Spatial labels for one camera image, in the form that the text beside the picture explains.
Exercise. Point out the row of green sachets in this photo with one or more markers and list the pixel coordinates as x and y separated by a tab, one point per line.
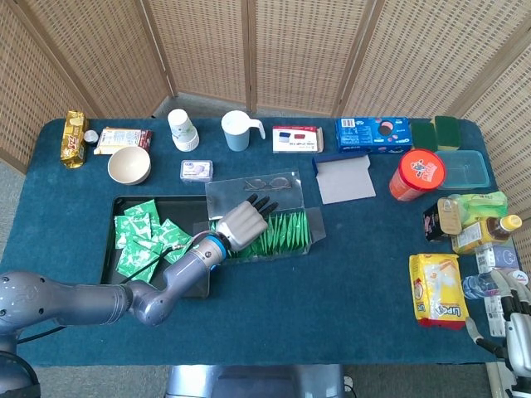
290	234

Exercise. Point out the dark frame eyeglasses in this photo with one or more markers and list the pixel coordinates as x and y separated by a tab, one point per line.
276	182

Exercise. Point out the red snack canister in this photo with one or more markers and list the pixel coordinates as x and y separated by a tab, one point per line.
419	172

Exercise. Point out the wicker folding screen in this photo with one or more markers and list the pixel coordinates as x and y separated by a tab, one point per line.
290	49

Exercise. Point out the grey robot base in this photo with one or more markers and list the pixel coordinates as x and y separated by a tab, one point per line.
249	383

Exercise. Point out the pale blue tissue pack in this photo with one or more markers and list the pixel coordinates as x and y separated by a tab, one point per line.
507	258

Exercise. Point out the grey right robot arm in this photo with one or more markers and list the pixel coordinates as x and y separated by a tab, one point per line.
520	387

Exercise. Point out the blue Oreo cookie box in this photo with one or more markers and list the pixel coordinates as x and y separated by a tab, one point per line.
369	134

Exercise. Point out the white and maroon food packet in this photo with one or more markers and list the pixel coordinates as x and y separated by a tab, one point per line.
120	139

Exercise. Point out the gold biscuit pack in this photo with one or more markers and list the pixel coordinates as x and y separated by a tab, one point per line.
74	141

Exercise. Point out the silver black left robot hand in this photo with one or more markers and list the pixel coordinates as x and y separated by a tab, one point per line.
242	226

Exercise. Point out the white box red blue print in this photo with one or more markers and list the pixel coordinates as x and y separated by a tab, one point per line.
296	140

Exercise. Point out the black plastic tray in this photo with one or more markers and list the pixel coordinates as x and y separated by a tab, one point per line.
182	207

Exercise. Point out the small clear cotton swab box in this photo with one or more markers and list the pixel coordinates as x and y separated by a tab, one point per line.
196	171

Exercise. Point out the green wet wipes pack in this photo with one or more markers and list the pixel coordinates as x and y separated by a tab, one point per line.
483	205

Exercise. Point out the clear box of green sachets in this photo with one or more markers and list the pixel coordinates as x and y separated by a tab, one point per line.
249	203

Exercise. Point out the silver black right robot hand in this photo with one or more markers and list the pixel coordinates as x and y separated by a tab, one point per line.
518	336

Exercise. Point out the beige bowl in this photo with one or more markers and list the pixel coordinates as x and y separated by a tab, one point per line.
129	166

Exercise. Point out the teal transparent food container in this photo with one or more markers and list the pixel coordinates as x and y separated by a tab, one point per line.
466	170

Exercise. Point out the yellow snack bag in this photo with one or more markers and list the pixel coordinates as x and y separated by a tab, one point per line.
437	290

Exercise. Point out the black snack packet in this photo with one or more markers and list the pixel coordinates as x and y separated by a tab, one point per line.
431	226

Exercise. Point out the gold flat tin can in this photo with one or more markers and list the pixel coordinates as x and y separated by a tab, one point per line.
450	215

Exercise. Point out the green yellow sponge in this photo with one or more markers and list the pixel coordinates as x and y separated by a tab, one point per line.
448	132
423	136

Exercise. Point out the blue table cloth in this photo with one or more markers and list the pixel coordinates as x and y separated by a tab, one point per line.
290	311

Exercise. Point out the clear water bottle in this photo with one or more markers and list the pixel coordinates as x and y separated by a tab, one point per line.
479	286

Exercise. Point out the blue grey paper folder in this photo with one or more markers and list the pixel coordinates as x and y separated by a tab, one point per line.
346	182

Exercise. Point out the white printed paper strip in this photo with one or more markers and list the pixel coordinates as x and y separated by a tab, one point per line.
491	319

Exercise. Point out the yellow bottle yellow cap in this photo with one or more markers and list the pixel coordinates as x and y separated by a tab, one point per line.
481	234

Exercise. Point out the small white round cap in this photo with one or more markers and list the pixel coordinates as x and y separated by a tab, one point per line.
90	137

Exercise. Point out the white paper cup stack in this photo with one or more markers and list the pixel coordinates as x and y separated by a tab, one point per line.
182	130

